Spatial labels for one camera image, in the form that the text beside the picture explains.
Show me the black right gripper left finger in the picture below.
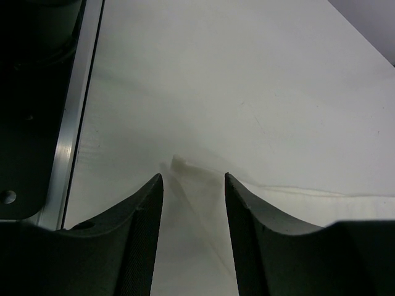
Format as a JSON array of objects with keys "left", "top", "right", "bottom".
[{"left": 1, "top": 174, "right": 163, "bottom": 296}]

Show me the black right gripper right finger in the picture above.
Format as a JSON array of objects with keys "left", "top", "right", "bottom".
[{"left": 225, "top": 173, "right": 394, "bottom": 295}]

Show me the white cloth napkin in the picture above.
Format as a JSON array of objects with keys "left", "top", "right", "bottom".
[{"left": 149, "top": 154, "right": 395, "bottom": 296}]

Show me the aluminium front rail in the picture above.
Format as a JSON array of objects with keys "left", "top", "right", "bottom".
[{"left": 35, "top": 1, "right": 105, "bottom": 231}]

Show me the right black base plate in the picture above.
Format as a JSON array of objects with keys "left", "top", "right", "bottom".
[{"left": 1, "top": 56, "right": 73, "bottom": 220}]

